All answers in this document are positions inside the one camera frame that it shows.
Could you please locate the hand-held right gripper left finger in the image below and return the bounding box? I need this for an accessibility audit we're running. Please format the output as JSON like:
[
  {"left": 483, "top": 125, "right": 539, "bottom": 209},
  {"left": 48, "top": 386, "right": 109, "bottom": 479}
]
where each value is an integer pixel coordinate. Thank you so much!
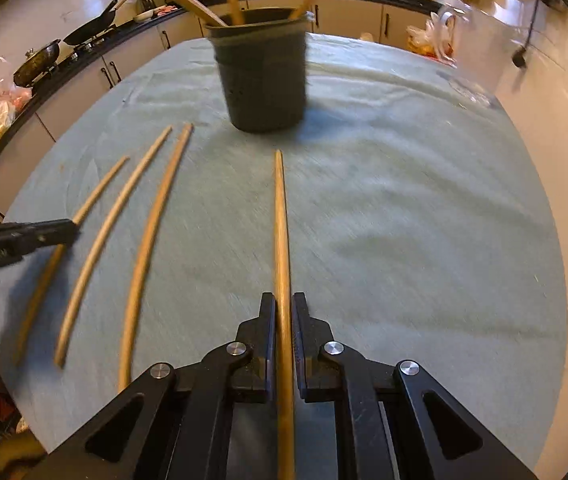
[{"left": 29, "top": 292, "right": 277, "bottom": 480}]

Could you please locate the blue-grey tablecloth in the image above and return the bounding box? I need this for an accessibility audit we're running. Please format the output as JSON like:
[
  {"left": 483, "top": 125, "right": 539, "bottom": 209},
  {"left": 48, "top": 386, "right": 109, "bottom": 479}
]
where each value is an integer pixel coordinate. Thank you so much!
[{"left": 0, "top": 32, "right": 568, "bottom": 480}]

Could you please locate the black gas stove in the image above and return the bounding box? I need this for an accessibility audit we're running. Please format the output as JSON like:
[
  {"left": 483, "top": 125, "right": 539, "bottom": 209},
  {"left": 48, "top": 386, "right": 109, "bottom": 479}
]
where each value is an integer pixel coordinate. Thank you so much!
[{"left": 31, "top": 22, "right": 121, "bottom": 92}]

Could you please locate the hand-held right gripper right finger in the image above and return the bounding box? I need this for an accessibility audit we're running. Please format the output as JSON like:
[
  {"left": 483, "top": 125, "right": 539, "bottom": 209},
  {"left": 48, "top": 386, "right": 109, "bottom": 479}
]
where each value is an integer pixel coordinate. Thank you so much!
[{"left": 292, "top": 292, "right": 540, "bottom": 480}]

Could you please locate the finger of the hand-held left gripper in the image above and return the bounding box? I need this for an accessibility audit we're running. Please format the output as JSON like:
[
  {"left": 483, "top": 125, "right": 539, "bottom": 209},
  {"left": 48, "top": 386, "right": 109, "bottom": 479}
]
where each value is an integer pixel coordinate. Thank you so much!
[{"left": 0, "top": 219, "right": 81, "bottom": 260}]

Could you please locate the yellow plastic bag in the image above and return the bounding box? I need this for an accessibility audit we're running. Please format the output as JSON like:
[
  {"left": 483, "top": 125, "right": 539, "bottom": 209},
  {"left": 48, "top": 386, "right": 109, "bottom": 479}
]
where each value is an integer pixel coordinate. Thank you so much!
[{"left": 406, "top": 12, "right": 458, "bottom": 64}]

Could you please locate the black power plug with cable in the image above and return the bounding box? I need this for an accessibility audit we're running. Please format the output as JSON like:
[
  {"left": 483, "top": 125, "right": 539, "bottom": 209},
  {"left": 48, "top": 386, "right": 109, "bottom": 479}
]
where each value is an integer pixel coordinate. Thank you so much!
[{"left": 510, "top": 0, "right": 541, "bottom": 69}]

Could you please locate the grey perforated chopstick holder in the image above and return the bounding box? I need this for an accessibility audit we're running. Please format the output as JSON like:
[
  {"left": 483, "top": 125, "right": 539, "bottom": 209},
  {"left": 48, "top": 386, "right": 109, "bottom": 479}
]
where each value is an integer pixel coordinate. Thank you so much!
[{"left": 204, "top": 7, "right": 311, "bottom": 134}]

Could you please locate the black wok with wooden handle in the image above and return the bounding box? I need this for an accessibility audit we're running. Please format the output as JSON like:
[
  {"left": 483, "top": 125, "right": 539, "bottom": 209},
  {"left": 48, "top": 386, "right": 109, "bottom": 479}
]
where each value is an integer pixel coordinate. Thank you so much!
[{"left": 63, "top": 0, "right": 135, "bottom": 46}]

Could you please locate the steel pan with food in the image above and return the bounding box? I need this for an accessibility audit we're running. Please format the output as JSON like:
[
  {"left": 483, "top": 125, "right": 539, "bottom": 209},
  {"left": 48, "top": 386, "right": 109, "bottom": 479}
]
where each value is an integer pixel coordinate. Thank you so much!
[{"left": 12, "top": 39, "right": 62, "bottom": 87}]

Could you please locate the clear glass pitcher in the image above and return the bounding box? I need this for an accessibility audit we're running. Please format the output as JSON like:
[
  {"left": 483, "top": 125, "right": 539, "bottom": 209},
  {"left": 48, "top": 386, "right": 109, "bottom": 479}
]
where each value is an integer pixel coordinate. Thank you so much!
[{"left": 436, "top": 2, "right": 504, "bottom": 108}]

